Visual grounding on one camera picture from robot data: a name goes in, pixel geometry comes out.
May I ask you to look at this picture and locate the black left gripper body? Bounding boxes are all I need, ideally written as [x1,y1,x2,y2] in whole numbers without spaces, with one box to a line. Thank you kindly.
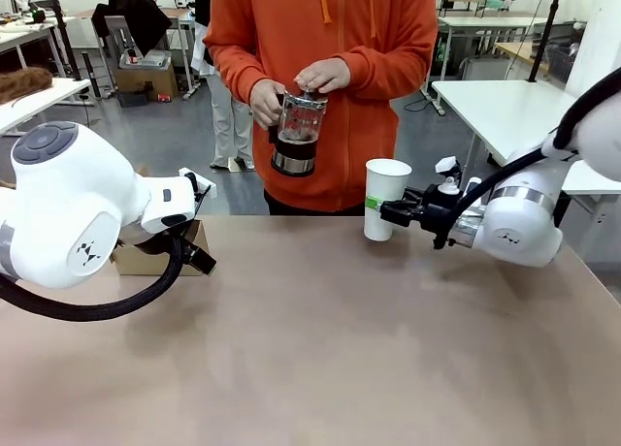
[125,219,217,277]

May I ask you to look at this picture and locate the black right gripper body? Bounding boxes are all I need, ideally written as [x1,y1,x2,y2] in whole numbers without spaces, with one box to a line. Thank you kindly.
[420,183,467,234]

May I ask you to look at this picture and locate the white paper cup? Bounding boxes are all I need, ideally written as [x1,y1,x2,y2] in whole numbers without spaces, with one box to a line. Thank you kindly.
[364,158,413,243]

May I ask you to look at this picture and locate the brown cardboard cup carrier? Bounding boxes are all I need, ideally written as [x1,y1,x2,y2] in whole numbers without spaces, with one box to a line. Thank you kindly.
[110,217,211,276]

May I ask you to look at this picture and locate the glass french press coffee pot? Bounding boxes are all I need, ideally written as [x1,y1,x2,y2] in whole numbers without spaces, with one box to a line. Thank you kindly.
[268,89,330,178]

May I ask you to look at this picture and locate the person's right forearm orange sleeve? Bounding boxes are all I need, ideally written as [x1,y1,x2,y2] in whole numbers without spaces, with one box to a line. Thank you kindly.
[202,26,274,98]

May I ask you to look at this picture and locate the person's left forearm orange sleeve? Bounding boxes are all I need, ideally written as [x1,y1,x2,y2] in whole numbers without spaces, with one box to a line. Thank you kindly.
[339,38,439,99]

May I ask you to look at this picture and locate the person's left hand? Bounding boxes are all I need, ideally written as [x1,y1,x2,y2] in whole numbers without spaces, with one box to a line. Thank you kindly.
[294,59,351,94]

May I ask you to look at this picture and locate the person's right hand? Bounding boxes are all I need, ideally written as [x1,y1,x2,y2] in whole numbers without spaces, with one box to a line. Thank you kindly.
[248,79,288,131]

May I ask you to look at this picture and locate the person's black trousers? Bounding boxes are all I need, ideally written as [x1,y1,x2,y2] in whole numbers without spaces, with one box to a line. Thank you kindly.
[263,188,370,218]

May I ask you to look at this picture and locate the large white table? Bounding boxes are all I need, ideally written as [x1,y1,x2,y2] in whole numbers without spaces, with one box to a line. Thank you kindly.
[430,79,621,196]

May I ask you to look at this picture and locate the background person white trousers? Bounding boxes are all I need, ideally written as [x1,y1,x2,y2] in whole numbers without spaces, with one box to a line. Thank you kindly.
[209,72,256,171]

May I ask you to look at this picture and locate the large brown cardboard box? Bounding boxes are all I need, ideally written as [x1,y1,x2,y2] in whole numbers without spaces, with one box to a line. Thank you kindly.
[114,57,180,101]

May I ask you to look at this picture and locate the orange hoodie torso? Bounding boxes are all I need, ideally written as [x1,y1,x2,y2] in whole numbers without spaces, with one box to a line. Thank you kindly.
[202,0,440,213]

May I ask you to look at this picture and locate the white tray on box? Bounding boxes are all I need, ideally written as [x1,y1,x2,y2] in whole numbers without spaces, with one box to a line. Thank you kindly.
[119,48,173,70]

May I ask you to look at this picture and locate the black stand pole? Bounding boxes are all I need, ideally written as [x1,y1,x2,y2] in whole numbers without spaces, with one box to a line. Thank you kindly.
[527,0,567,84]

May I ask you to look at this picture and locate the white side table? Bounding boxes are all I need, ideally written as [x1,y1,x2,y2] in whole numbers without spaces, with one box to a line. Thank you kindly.
[0,77,93,138]

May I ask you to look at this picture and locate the black hanging cloth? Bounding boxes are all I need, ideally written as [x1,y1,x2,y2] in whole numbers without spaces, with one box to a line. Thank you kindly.
[91,0,174,58]

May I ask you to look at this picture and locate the brown furry object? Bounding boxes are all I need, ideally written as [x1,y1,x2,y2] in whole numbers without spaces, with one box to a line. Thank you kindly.
[0,66,54,104]

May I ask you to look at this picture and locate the black tripod pole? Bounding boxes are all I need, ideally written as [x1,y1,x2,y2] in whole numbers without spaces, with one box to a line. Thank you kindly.
[45,0,82,81]

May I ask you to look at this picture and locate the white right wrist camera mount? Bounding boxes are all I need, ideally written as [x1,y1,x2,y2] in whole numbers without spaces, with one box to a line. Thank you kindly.
[435,157,461,195]

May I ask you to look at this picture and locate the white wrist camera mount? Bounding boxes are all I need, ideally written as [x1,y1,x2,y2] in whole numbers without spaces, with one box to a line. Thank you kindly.
[435,157,461,195]
[178,167,217,200]

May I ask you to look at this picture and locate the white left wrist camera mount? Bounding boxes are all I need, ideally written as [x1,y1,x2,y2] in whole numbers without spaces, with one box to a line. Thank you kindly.
[178,167,217,200]

